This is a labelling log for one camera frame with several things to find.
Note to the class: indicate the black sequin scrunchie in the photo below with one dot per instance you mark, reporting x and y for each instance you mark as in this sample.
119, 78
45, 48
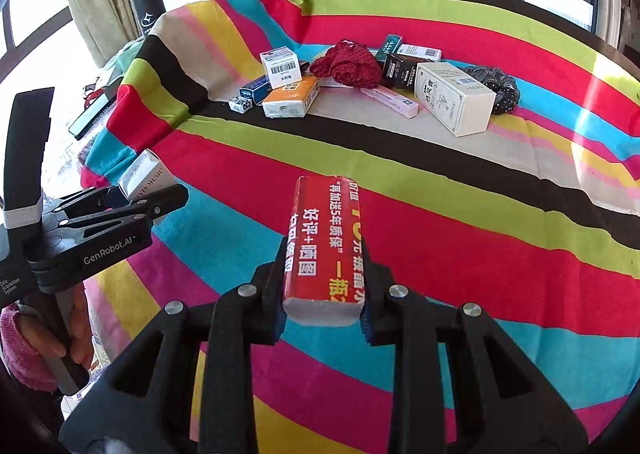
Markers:
508, 95

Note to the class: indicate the red knitted cloth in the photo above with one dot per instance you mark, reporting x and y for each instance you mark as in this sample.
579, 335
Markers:
350, 64

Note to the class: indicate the striped colourful table cloth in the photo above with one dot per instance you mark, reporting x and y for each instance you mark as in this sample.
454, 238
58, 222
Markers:
536, 219

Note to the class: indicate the orange tissue pack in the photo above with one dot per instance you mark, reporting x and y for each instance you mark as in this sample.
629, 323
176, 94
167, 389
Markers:
293, 100

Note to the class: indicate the white cream tall box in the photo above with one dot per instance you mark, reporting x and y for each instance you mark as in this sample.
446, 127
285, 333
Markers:
459, 101

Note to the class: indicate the pink white long box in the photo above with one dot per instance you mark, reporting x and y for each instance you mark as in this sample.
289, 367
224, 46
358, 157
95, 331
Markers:
395, 101

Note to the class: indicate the dark blue long box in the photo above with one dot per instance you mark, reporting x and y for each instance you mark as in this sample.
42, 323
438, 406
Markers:
256, 90

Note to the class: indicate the black thermos bottle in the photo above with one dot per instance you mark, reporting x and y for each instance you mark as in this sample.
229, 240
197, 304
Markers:
147, 13

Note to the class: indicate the green folded cloth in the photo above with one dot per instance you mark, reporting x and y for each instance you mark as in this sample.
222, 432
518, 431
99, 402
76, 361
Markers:
118, 64

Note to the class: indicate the left hand pink sleeve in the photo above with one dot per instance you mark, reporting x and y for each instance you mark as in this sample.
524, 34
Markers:
25, 341

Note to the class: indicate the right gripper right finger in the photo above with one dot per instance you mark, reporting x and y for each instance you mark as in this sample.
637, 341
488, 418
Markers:
461, 384

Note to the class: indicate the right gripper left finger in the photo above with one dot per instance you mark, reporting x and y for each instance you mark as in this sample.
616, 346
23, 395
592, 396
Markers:
184, 384

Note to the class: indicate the teal small box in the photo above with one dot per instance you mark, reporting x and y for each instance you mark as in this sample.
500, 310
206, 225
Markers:
390, 45

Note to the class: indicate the white barcode medicine box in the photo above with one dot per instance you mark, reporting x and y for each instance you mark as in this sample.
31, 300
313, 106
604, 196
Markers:
281, 67

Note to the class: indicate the black tablet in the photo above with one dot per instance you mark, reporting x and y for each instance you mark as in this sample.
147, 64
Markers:
105, 99

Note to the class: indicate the red tissue pack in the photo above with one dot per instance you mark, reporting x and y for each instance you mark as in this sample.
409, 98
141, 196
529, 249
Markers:
323, 280

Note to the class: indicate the silver white box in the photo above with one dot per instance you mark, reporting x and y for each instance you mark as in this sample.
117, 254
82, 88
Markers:
148, 186

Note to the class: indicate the blue white patterned small box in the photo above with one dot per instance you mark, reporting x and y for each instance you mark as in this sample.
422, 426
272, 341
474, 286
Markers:
240, 105

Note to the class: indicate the black small box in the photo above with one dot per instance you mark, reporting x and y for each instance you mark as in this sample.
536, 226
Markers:
399, 71

